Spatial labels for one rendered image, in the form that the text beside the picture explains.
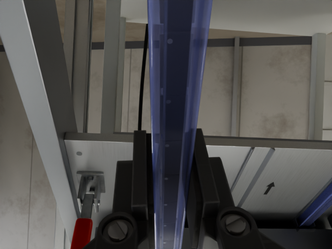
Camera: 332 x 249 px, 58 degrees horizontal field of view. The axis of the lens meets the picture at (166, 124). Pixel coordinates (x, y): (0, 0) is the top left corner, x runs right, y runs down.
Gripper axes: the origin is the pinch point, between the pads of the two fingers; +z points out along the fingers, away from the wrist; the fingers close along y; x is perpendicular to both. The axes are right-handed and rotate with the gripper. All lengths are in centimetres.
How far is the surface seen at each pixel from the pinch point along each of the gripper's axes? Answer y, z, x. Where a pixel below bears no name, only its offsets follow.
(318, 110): 54, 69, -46
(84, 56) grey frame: -11.3, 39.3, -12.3
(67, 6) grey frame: -13.8, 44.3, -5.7
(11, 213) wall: -173, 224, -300
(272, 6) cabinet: 32, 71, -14
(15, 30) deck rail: -8.6, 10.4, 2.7
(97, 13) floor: -42, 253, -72
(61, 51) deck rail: -8.0, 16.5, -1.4
